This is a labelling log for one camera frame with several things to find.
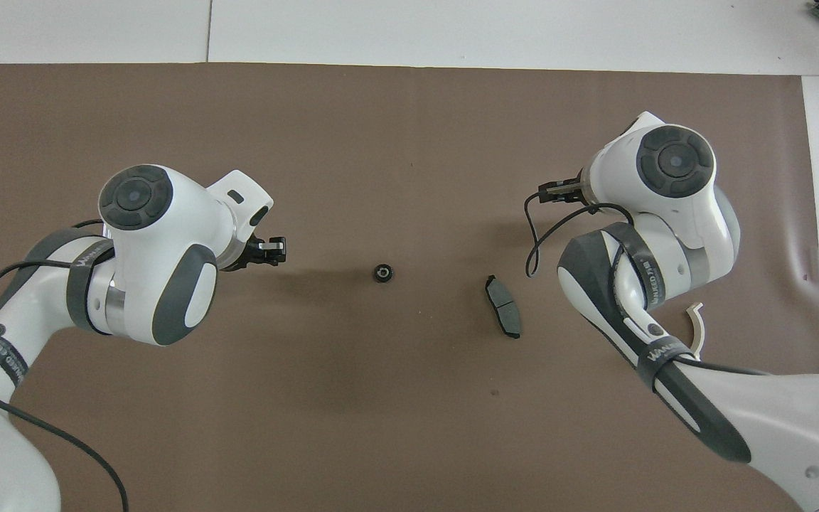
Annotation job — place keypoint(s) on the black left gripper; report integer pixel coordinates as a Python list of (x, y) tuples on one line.
[(242, 252)]

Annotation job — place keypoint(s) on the black bearing gear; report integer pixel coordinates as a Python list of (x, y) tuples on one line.
[(376, 274)]

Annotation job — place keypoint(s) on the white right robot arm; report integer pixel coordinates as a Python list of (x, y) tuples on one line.
[(772, 419)]

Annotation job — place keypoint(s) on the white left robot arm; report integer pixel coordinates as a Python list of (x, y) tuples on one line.
[(168, 220)]

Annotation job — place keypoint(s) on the brown paper table mat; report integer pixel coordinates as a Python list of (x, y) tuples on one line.
[(416, 142)]

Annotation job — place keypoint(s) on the long dark brake pad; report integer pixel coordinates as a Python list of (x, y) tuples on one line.
[(503, 307)]

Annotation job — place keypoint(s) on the white curved plastic bracket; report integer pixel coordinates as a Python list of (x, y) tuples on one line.
[(699, 331)]

